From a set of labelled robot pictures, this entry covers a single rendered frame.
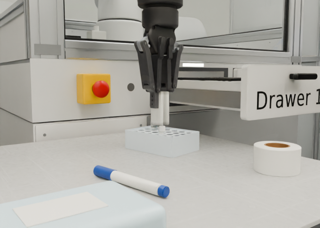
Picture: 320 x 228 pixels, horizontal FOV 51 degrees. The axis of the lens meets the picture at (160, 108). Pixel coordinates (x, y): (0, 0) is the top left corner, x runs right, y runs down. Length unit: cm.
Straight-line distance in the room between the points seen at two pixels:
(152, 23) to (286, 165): 36
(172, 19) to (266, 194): 39
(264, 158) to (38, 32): 56
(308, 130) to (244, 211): 250
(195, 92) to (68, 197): 56
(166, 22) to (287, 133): 85
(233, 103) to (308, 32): 219
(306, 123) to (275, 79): 214
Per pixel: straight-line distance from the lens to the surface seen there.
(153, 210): 28
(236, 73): 113
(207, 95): 79
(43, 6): 83
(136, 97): 91
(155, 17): 68
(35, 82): 81
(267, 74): 73
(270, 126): 131
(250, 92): 69
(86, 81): 80
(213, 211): 39
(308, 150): 290
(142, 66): 67
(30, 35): 81
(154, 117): 70
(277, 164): 53
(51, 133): 83
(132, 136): 67
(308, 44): 287
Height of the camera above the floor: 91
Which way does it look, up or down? 6 degrees down
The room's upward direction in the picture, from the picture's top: straight up
